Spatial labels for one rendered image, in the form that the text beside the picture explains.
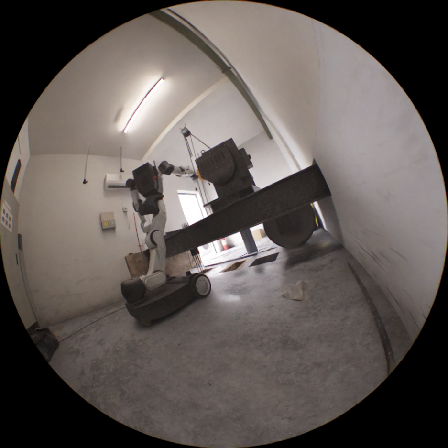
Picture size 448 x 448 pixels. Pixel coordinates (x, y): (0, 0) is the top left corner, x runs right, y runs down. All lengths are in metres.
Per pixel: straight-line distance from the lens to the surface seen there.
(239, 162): 1.79
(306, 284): 0.80
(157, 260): 1.22
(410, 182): 0.36
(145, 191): 1.41
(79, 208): 2.82
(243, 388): 0.49
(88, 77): 2.66
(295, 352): 0.52
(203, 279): 1.21
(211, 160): 1.78
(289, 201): 1.11
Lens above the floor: 0.42
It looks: 5 degrees up
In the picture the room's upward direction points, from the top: 21 degrees counter-clockwise
